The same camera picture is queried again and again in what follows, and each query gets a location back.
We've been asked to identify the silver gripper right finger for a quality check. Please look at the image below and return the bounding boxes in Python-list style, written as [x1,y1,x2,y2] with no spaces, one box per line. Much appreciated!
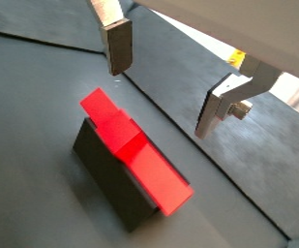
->
[193,55,281,139]

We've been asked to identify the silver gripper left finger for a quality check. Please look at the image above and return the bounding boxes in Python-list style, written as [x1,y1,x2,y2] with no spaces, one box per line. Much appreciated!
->
[86,0,133,76]

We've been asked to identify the red cross-shaped block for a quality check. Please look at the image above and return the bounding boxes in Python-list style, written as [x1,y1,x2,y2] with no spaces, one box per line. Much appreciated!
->
[80,88,192,216]

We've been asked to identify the black slotted holder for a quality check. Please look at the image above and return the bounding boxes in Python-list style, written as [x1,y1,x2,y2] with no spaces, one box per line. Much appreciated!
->
[70,116,190,233]

